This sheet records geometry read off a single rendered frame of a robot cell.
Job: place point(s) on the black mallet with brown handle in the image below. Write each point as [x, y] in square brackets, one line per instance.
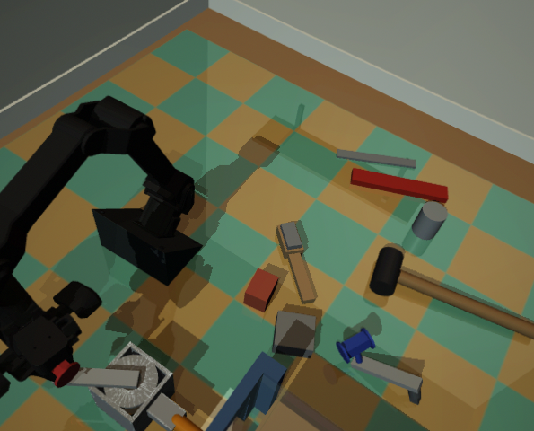
[387, 273]

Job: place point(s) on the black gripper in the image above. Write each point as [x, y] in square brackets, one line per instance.
[75, 297]

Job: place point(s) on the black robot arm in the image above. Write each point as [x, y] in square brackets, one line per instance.
[108, 126]

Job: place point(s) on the grey cylinder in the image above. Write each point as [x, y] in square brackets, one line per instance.
[429, 220]

